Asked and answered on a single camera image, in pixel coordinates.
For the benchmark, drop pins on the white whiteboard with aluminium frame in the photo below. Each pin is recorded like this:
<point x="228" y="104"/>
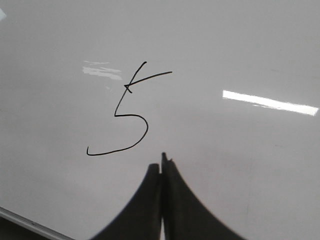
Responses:
<point x="93" y="91"/>

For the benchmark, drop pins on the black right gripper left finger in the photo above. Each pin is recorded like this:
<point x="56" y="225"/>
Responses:
<point x="141" y="218"/>

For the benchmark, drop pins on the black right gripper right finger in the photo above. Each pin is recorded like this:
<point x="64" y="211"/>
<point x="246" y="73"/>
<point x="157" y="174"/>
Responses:
<point x="184" y="216"/>

